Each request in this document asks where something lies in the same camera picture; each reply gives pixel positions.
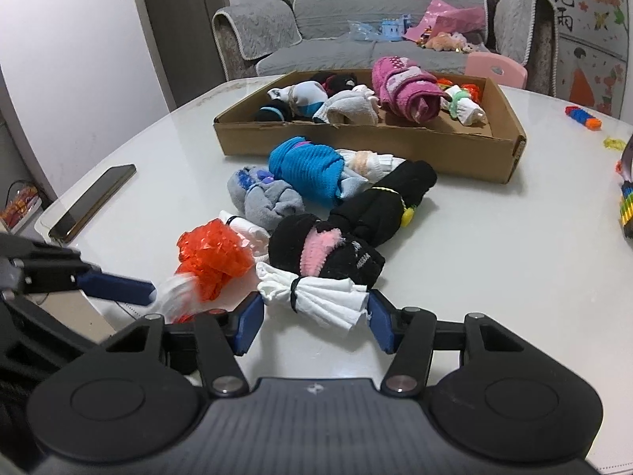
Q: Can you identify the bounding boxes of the pink plastic bag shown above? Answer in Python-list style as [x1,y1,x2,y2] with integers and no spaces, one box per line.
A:
[404,0,487,42]

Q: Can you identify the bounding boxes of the grey blue sock roll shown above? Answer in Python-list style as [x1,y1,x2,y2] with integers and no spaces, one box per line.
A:
[227,166,305,233]

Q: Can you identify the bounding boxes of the white sock roll black band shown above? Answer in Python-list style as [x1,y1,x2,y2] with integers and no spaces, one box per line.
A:
[255,262,369,334]

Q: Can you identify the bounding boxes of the yellow plastic scrap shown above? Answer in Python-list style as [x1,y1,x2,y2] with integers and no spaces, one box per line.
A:
[603,136,629,152]

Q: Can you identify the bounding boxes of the black pink sock roll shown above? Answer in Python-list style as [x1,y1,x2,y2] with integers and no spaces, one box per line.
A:
[268,213,385,289]

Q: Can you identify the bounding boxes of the white pink sock roll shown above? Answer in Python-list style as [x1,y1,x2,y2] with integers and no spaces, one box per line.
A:
[218,210,270,263]

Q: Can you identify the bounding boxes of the decorated refrigerator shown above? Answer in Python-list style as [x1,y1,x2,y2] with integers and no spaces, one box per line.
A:
[552,0,631,118]

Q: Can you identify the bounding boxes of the white blue sock roll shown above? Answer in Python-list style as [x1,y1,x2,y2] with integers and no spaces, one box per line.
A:
[267,80,328,119]

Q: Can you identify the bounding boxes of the white sock roll green band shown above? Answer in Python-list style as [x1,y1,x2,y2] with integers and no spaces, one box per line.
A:
[441,85,487,127]

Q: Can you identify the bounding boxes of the long black sock roll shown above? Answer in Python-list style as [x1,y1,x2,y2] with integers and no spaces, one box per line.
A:
[327,161,438,248]

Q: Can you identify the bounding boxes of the pink knitted sock roll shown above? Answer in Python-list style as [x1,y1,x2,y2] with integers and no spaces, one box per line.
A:
[371,56,452,124]

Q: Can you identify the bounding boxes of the plush toys on sofa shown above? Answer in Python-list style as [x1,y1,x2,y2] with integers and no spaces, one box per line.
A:
[423,32,474,54]

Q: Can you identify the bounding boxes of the grey white sock roll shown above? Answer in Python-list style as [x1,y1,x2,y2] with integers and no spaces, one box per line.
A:
[312,85,379,125]

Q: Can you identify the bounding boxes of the blue toy castle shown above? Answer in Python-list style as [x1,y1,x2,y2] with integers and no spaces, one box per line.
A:
[380,14,412,42]

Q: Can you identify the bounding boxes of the shallow cardboard box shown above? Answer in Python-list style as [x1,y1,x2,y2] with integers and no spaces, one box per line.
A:
[214,71,527,183]

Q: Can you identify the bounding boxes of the orange plastic bag in box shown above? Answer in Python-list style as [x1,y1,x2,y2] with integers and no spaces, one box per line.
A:
[438,77,482,104]

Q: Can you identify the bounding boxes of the dark wooden door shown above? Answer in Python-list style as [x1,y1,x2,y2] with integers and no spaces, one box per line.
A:
[137,0,229,106]

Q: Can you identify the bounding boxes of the blue orange toy block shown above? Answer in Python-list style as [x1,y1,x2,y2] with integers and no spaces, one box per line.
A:
[564,105,602,131]

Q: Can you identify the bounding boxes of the black smartphone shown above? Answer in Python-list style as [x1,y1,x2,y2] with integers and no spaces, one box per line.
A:
[48,164,136,245]

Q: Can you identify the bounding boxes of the multicolour building block stack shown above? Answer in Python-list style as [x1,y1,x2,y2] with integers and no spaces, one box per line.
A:
[619,181,633,239]

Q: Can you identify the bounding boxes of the grey sofa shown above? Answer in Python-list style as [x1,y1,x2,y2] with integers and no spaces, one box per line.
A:
[212,0,558,95]

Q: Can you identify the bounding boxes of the black sock roll red band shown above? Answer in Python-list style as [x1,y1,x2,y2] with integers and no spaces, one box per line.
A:
[311,72,358,97]

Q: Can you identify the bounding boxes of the bright blue sock roll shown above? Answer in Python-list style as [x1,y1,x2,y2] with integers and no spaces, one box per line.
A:
[268,136,345,208]

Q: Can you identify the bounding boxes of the pink child chair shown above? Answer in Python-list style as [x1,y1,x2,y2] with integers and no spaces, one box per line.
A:
[464,51,528,89]

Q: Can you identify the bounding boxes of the orange plastic bag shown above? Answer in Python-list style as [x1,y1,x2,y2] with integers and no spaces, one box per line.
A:
[438,77,482,104]
[172,218,254,324]

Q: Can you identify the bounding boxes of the black sock roll blue band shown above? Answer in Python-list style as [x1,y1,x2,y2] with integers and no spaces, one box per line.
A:
[252,99,295,122]

